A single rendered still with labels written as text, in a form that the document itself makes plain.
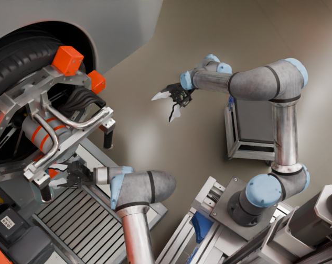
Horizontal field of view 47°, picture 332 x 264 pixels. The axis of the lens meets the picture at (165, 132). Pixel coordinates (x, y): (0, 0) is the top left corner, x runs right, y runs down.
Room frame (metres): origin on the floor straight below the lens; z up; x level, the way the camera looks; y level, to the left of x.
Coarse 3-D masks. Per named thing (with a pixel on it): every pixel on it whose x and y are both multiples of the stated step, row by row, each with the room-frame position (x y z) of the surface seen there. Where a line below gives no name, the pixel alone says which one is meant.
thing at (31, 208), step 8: (80, 160) 0.98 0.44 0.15; (64, 176) 0.85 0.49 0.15; (0, 192) 0.65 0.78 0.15; (56, 192) 0.75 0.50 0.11; (0, 200) 0.60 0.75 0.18; (8, 200) 0.62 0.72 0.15; (16, 208) 0.58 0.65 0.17; (24, 208) 0.60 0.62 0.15; (32, 208) 0.61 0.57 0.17; (24, 216) 0.56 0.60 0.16
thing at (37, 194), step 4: (48, 172) 0.61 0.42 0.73; (32, 184) 0.55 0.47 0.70; (32, 188) 0.55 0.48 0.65; (36, 188) 0.55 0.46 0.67; (36, 192) 0.55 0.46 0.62; (52, 192) 0.61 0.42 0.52; (36, 196) 0.55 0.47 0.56; (40, 196) 0.55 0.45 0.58; (36, 200) 0.55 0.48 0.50; (40, 200) 0.55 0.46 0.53
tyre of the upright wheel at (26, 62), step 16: (16, 32) 0.93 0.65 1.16; (32, 32) 0.97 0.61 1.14; (48, 32) 1.06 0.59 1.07; (0, 48) 0.82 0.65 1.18; (16, 48) 0.85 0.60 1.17; (32, 48) 0.88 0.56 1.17; (48, 48) 0.92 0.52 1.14; (0, 64) 0.76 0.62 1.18; (16, 64) 0.78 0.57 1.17; (32, 64) 0.83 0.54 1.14; (48, 64) 0.89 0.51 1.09; (80, 64) 1.03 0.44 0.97; (0, 80) 0.71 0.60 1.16; (16, 80) 0.76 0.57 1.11; (16, 160) 0.67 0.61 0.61
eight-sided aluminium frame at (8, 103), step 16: (32, 80) 0.77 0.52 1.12; (48, 80) 0.80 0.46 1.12; (64, 80) 0.85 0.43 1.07; (80, 80) 0.93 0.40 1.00; (0, 96) 0.67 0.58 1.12; (16, 96) 0.71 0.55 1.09; (32, 96) 0.72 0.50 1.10; (0, 112) 0.64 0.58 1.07; (80, 112) 0.94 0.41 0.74; (0, 128) 0.59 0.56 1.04; (32, 160) 0.70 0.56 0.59; (0, 176) 0.52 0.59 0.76; (16, 176) 0.58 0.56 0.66
